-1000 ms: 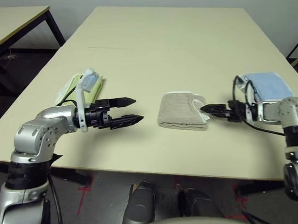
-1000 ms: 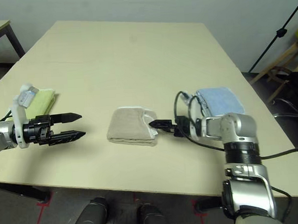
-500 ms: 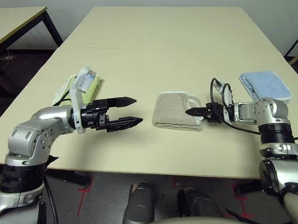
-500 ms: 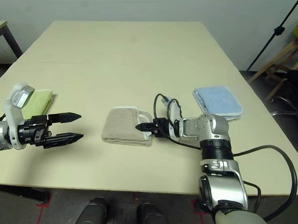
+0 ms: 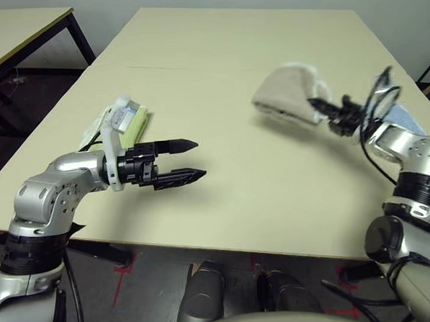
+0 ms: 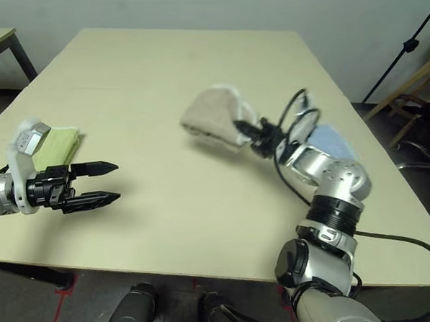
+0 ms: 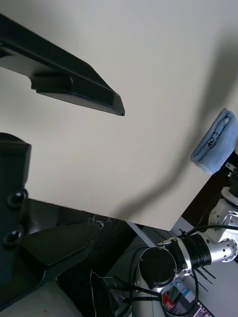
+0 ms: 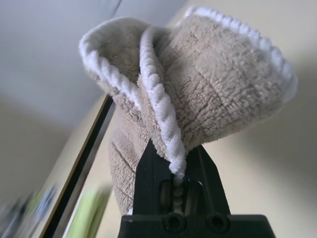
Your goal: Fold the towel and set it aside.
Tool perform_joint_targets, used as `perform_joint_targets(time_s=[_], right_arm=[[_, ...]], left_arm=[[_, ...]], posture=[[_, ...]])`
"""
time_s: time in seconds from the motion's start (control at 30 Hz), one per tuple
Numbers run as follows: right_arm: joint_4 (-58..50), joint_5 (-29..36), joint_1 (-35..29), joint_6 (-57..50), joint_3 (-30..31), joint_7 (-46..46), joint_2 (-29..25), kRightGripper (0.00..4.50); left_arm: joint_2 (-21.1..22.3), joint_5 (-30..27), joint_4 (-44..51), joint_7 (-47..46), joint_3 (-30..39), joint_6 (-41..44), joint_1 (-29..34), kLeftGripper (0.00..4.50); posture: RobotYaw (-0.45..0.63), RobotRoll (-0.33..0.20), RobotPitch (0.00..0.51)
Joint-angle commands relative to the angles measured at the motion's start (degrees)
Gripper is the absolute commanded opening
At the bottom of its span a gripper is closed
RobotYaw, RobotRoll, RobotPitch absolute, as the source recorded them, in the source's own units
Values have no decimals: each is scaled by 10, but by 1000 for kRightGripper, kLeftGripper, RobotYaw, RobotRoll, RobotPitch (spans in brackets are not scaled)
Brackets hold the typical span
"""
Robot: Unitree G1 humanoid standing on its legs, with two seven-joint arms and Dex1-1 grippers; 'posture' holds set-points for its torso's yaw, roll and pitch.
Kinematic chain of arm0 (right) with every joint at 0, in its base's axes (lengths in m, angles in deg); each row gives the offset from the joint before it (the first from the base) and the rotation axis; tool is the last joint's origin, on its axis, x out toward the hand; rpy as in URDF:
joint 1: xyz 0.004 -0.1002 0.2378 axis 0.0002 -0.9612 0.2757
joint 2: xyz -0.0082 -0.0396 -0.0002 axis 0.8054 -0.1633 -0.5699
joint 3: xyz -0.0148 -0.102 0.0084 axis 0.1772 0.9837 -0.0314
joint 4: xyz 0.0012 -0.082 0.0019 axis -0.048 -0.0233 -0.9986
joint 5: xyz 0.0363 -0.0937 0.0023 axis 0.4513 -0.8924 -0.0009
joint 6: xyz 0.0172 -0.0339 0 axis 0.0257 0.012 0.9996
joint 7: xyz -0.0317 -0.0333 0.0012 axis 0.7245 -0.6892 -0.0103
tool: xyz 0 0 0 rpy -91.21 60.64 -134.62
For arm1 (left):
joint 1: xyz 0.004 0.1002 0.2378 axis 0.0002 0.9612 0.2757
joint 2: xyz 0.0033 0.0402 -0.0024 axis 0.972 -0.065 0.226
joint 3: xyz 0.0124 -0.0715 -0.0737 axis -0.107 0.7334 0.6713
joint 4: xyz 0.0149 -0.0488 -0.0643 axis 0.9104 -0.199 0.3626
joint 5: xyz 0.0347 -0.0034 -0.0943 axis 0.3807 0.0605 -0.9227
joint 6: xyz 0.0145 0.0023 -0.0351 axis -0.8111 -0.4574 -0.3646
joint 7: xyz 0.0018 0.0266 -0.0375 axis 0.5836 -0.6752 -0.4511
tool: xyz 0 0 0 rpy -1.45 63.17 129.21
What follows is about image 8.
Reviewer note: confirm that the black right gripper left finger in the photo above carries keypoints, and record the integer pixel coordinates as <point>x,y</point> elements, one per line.
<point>152,188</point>

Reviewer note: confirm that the green folded towel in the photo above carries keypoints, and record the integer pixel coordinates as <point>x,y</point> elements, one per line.
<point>84,213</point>

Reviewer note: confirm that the beige towel with white trim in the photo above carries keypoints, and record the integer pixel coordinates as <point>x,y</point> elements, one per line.
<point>210,86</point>

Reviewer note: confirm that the beige side table black frame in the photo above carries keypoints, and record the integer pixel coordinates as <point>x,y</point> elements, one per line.
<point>98,129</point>

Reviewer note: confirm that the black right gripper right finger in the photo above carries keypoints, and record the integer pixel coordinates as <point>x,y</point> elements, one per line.
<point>205,188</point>

